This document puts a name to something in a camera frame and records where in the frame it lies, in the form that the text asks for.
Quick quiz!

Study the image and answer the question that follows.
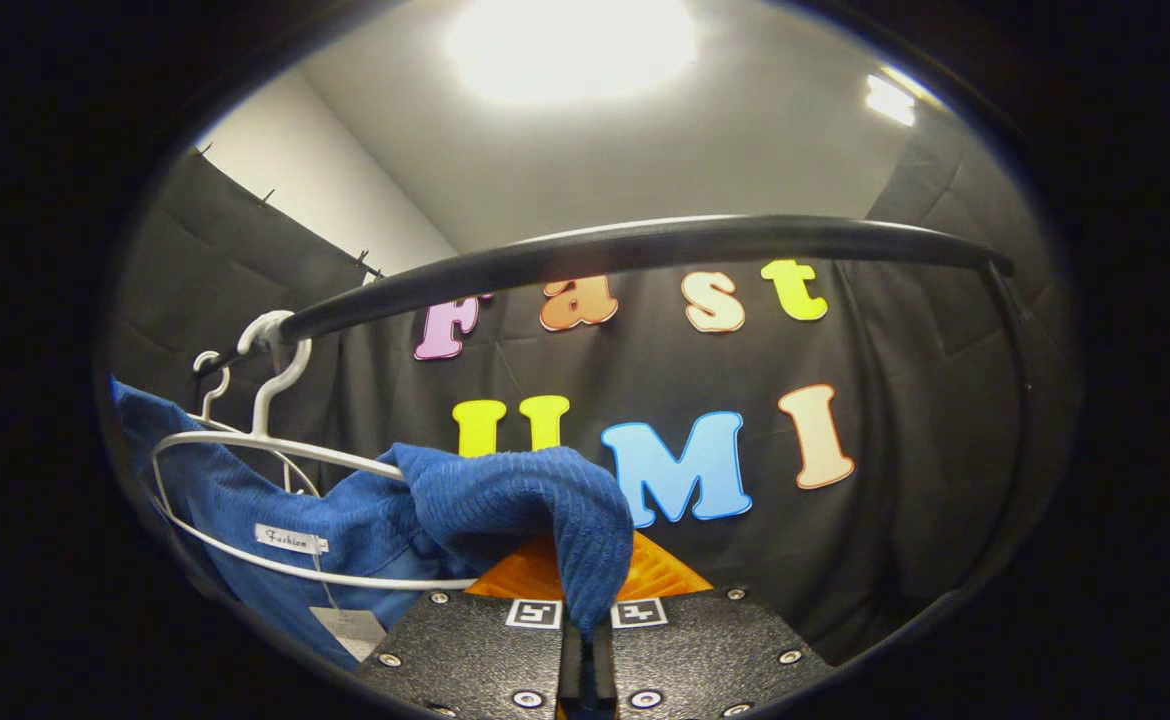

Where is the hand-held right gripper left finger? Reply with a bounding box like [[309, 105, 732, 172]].
[[360, 535, 571, 720]]

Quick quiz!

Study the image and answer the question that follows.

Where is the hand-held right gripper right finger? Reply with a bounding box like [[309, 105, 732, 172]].
[[595, 530, 832, 720]]

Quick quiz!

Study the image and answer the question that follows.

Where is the blue corduroy jacket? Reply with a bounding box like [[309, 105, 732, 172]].
[[110, 375, 636, 671]]

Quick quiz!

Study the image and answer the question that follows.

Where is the white clothes hanger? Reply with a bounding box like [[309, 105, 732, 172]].
[[150, 310, 478, 593], [190, 350, 324, 498]]

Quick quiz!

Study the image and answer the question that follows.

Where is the black clothes rack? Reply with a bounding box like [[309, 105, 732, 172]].
[[193, 214, 1038, 561]]

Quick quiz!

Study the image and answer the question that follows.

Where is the square ceiling light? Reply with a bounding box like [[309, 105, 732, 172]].
[[865, 72, 918, 128]]

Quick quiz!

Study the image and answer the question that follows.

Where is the large round ceiling light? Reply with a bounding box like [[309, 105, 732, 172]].
[[445, 0, 698, 106]]

